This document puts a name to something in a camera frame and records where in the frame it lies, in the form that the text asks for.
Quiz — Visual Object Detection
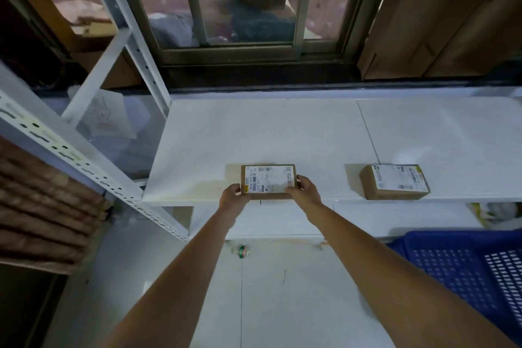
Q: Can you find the teal cloth bundle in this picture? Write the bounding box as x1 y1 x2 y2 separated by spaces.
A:
230 7 296 44

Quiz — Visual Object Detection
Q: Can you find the person's left forearm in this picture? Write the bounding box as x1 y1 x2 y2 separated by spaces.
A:
102 209 245 348

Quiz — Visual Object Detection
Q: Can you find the grey sliding window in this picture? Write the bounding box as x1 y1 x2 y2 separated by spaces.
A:
75 0 402 67

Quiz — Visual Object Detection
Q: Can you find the dark wooden window frame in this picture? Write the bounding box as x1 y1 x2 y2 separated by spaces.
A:
0 0 144 91

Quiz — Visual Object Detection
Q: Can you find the flattened brown carton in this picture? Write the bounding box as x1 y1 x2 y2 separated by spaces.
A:
424 0 522 77
357 0 482 80

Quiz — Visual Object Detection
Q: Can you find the brown patterned curtain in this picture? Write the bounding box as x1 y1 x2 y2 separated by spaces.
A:
0 135 111 275

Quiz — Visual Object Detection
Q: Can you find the person's right hand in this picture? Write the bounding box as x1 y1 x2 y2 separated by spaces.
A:
285 175 323 216

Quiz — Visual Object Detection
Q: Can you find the yellow plastic bag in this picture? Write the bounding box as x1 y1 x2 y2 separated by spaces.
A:
469 203 496 228

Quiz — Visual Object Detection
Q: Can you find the person's left hand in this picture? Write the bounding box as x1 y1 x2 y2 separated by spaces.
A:
219 183 250 218

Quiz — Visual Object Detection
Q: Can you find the white plastic bag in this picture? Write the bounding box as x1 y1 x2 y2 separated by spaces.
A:
487 201 522 226

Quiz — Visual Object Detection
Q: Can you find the blue plastic basket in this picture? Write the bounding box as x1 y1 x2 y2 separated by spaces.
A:
386 230 522 346

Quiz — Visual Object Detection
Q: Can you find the white bag with red print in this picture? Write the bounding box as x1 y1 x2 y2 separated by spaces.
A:
67 84 138 140

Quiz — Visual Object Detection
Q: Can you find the person's right forearm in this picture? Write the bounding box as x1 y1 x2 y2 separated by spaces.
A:
306 201 519 348

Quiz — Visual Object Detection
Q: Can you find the white metal shelving rack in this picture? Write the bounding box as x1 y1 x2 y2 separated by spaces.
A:
0 0 522 243

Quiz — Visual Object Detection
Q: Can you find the labelled box shelved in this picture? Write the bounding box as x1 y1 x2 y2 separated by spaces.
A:
240 164 297 201
359 164 431 201

